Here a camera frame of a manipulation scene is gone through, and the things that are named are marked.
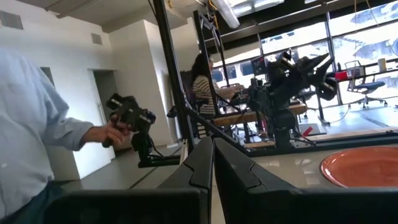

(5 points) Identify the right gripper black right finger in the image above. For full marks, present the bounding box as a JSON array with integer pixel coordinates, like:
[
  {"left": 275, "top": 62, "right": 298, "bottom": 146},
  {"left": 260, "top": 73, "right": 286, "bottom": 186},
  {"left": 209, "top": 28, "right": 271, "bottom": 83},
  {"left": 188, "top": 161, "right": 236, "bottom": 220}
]
[{"left": 213, "top": 138, "right": 398, "bottom": 224}]

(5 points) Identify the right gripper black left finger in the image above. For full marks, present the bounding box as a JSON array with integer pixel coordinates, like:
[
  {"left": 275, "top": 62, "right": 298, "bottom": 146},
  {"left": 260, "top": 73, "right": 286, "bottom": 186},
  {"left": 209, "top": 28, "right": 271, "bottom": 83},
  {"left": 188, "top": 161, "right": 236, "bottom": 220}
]
[{"left": 43, "top": 136, "right": 215, "bottom": 224}]

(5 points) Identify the blue office chair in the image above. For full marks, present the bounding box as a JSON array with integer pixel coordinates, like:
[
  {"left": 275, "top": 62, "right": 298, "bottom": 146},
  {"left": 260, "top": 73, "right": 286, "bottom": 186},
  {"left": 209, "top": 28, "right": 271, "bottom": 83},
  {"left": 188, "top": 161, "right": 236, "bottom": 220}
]
[{"left": 345, "top": 60, "right": 389, "bottom": 109}]

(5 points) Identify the wooden work table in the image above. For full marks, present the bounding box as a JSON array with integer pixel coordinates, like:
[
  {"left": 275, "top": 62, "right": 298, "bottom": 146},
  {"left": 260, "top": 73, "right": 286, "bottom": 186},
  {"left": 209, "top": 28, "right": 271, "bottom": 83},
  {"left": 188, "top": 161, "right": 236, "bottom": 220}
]
[{"left": 213, "top": 102, "right": 308, "bottom": 128}]

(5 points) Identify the orange ceramic plate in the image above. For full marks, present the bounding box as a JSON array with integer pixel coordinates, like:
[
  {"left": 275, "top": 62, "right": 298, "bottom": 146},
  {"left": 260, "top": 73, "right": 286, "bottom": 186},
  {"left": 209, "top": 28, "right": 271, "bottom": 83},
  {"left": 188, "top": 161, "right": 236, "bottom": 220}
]
[{"left": 319, "top": 146, "right": 398, "bottom": 189}]

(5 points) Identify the person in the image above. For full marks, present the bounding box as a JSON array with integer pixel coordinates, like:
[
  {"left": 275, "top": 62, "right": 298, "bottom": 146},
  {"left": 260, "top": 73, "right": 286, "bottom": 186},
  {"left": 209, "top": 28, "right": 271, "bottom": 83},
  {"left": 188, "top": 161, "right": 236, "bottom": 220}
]
[
  {"left": 190, "top": 52, "right": 237, "bottom": 116},
  {"left": 0, "top": 46, "right": 94, "bottom": 224}
]

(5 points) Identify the person's hand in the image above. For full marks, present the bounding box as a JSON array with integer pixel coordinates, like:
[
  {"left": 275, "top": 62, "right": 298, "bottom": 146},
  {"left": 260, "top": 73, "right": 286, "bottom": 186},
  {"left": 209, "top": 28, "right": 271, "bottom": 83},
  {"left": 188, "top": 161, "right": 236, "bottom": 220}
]
[{"left": 81, "top": 116, "right": 134, "bottom": 149}]

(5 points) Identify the grey door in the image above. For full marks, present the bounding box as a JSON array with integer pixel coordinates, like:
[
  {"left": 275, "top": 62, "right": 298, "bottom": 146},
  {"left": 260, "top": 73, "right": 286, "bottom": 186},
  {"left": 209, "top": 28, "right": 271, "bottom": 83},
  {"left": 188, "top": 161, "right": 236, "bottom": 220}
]
[{"left": 93, "top": 70, "right": 121, "bottom": 156}]

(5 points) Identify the black leader arm handle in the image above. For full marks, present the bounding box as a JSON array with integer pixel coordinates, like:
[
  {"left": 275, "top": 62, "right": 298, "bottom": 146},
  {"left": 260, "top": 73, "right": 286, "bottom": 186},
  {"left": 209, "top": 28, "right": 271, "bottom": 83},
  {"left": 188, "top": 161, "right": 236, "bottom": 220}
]
[{"left": 101, "top": 92, "right": 182, "bottom": 169}]

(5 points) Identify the black aluminium rig frame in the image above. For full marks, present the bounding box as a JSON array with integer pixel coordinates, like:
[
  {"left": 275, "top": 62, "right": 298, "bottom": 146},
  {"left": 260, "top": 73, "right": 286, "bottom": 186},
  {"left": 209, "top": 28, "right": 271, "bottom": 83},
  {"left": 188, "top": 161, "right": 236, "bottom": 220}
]
[{"left": 151, "top": 0, "right": 398, "bottom": 158}]

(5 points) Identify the white ceiling duct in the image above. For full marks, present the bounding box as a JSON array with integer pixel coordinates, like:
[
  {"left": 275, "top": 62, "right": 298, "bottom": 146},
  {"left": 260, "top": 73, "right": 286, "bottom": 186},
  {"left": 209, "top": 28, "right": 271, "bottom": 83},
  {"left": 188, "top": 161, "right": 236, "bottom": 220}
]
[{"left": 211, "top": 0, "right": 241, "bottom": 29}]

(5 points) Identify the black metal rack frame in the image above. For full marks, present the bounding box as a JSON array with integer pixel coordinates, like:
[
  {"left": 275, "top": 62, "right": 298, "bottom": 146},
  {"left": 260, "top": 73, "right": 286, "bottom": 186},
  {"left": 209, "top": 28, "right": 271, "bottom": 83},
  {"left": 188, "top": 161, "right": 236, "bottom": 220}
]
[{"left": 192, "top": 10, "right": 231, "bottom": 116}]

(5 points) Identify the grey wall vent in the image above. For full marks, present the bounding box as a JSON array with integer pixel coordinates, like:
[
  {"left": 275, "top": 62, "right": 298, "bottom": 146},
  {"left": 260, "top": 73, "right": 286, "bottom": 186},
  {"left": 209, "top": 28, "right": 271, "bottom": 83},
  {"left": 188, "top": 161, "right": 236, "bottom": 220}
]
[
  {"left": 90, "top": 32, "right": 103, "bottom": 46},
  {"left": 0, "top": 10, "right": 24, "bottom": 30}
]

